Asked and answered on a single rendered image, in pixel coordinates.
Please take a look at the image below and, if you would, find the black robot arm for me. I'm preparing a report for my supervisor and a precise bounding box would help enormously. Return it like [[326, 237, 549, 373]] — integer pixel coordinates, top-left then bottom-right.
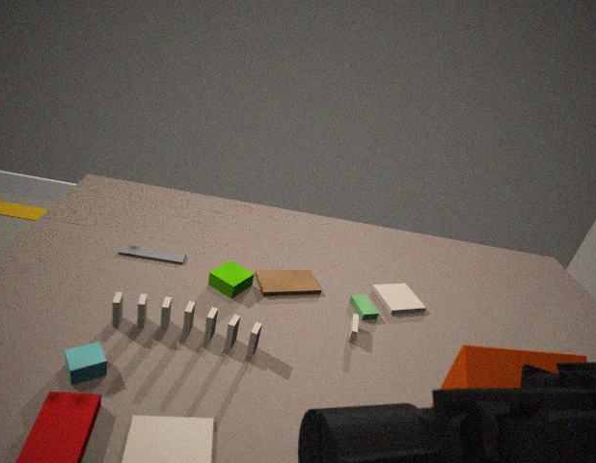
[[298, 363, 596, 463]]

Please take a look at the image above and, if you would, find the teal rectangular block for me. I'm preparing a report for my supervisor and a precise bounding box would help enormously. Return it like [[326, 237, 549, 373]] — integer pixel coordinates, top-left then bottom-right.
[[65, 342, 107, 385]]

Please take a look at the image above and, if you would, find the white flat square slab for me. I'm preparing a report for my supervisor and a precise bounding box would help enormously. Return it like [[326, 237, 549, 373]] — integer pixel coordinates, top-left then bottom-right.
[[122, 415, 213, 463]]

